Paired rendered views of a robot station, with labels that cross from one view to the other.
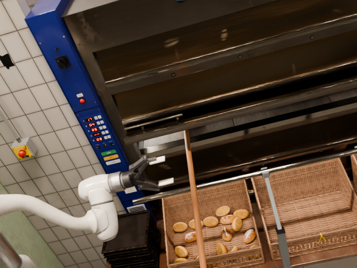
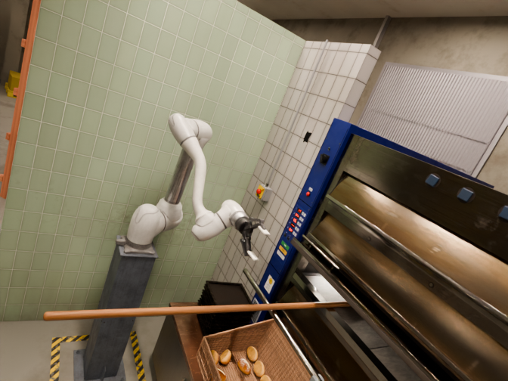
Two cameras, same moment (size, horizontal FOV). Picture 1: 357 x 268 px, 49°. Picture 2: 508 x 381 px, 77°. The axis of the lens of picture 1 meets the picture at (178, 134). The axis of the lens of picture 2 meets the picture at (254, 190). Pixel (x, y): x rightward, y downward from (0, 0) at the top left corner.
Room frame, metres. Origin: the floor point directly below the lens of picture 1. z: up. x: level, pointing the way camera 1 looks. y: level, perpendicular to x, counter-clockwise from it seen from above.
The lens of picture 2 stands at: (0.35, -0.80, 2.08)
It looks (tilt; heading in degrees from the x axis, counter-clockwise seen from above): 15 degrees down; 48
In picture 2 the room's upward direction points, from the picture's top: 22 degrees clockwise
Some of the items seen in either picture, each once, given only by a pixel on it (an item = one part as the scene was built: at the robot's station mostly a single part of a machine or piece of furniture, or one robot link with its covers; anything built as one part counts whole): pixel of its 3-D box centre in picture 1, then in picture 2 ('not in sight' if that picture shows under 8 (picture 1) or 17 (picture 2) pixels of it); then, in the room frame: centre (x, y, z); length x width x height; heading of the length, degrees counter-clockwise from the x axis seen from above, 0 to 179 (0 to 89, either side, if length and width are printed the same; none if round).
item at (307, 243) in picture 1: (305, 204); not in sight; (1.52, -0.58, 0.72); 0.56 x 0.49 x 0.28; 81
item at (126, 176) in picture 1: (133, 178); (246, 228); (1.36, 0.26, 1.49); 0.09 x 0.07 x 0.08; 81
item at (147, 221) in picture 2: not in sight; (146, 222); (1.13, 0.85, 1.17); 0.18 x 0.16 x 0.22; 28
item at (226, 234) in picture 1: (226, 233); not in sight; (1.60, -0.08, 0.62); 0.10 x 0.07 x 0.05; 178
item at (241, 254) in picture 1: (210, 225); (256, 374); (1.61, 0.00, 0.72); 0.56 x 0.49 x 0.28; 81
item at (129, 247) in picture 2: not in sight; (134, 242); (1.10, 0.85, 1.03); 0.22 x 0.18 x 0.06; 173
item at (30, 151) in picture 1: (24, 148); (263, 192); (1.97, 0.88, 1.46); 0.10 x 0.07 x 0.10; 81
